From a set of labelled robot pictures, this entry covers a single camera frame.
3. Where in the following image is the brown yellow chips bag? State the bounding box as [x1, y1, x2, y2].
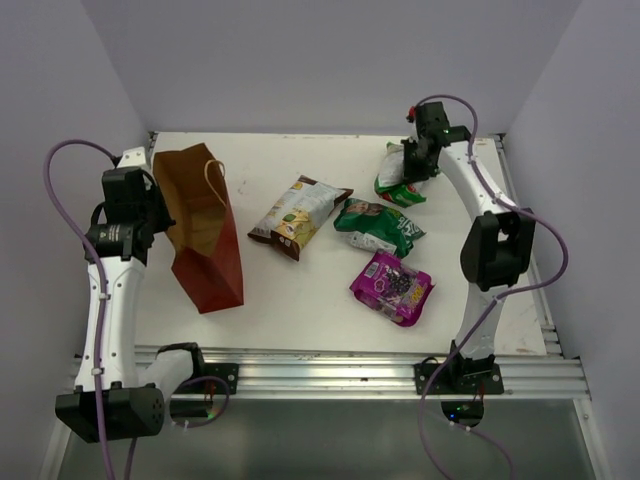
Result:
[247, 175, 353, 261]

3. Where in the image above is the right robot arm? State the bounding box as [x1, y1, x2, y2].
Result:
[402, 96, 535, 395]

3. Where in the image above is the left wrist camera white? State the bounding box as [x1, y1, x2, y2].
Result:
[117, 147, 150, 170]

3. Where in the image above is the purple candy bag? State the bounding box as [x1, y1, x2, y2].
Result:
[349, 250, 435, 328]

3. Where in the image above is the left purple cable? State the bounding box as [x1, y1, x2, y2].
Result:
[43, 139, 139, 480]

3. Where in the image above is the red brown paper bag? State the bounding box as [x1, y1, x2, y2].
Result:
[152, 143, 244, 314]

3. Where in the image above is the aluminium rail frame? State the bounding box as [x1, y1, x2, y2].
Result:
[72, 132, 594, 401]

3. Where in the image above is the purple cable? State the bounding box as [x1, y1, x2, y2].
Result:
[416, 93, 570, 480]
[43, 139, 139, 480]

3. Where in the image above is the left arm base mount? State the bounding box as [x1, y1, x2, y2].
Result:
[191, 363, 240, 399]

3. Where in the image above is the dark green snack bag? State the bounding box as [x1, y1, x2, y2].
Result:
[333, 198, 426, 258]

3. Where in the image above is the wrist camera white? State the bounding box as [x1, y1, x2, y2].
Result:
[406, 105, 416, 124]
[117, 147, 150, 170]

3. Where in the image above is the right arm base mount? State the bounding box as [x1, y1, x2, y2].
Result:
[413, 355, 505, 396]

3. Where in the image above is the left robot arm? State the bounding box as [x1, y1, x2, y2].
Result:
[55, 167, 208, 443]

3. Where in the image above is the green white chips bag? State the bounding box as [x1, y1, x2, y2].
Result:
[374, 142, 426, 208]

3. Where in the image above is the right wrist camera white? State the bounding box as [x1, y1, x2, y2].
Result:
[406, 105, 416, 124]

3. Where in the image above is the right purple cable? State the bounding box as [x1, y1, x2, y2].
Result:
[416, 93, 570, 480]

